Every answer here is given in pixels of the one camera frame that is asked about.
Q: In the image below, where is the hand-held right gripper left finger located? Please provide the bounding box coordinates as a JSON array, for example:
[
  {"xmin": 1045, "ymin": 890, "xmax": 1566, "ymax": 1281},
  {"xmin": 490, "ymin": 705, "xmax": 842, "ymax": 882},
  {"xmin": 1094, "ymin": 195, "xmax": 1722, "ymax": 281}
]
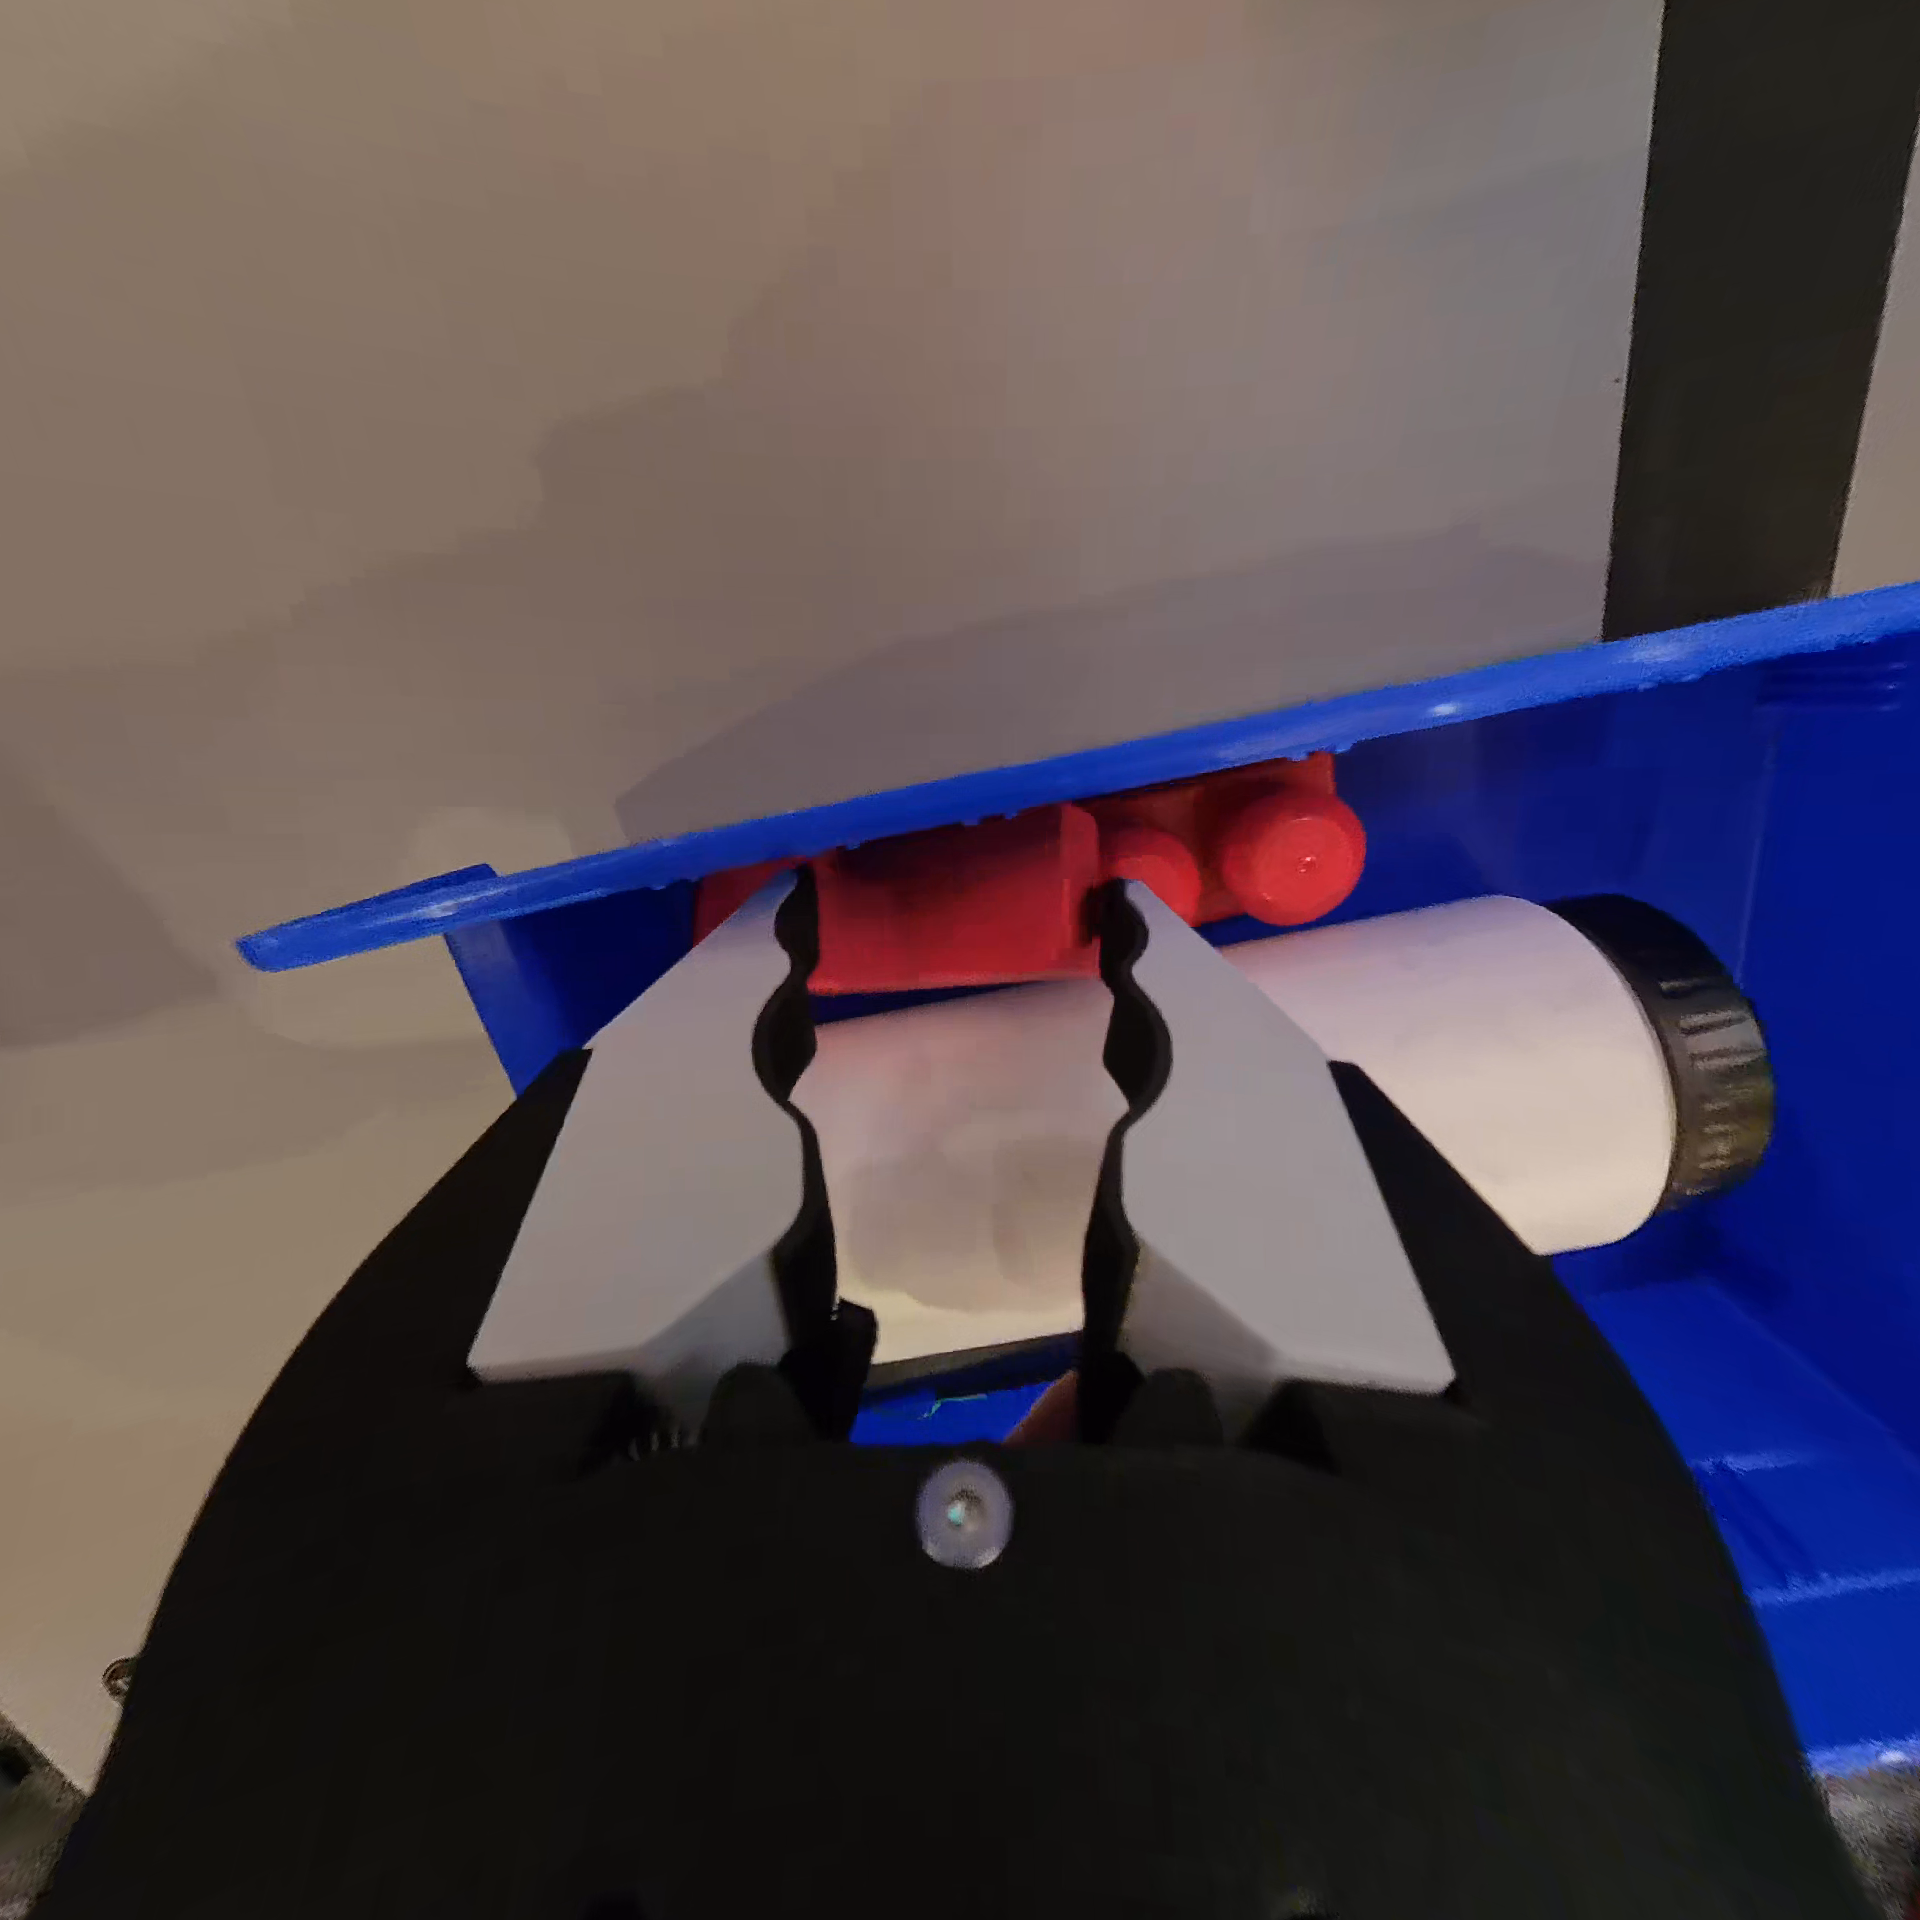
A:
[{"xmin": 477, "ymin": 881, "xmax": 827, "ymax": 1397}]

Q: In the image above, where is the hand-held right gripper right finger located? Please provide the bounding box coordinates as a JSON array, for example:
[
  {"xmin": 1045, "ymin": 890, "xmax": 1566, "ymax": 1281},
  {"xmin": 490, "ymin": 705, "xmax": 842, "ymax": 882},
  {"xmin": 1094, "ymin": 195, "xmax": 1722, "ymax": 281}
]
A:
[{"xmin": 1074, "ymin": 881, "xmax": 1463, "ymax": 1413}]

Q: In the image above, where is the white squeeze bottle black cap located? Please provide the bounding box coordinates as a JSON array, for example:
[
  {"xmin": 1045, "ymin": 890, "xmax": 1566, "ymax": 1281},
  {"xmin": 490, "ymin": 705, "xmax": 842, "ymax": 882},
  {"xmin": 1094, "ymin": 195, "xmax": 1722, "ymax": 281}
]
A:
[{"xmin": 806, "ymin": 893, "xmax": 1779, "ymax": 1377}]

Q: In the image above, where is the red plastic block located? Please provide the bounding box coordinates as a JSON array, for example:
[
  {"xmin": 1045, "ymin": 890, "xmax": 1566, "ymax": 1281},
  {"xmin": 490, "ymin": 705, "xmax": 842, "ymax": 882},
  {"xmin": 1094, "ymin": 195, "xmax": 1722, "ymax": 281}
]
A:
[{"xmin": 1095, "ymin": 758, "xmax": 1375, "ymax": 933}]

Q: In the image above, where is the long red rectangular bar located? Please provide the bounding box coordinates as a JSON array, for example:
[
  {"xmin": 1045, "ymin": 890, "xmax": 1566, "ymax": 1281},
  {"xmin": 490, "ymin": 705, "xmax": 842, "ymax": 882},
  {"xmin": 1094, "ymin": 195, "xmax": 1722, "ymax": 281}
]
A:
[{"xmin": 697, "ymin": 805, "xmax": 1106, "ymax": 999}]

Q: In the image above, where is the blue plastic bin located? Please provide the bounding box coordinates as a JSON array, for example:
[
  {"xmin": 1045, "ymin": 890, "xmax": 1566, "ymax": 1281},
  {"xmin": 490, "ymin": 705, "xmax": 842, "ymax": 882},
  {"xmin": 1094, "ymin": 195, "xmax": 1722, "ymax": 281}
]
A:
[{"xmin": 241, "ymin": 586, "xmax": 1920, "ymax": 1779}]

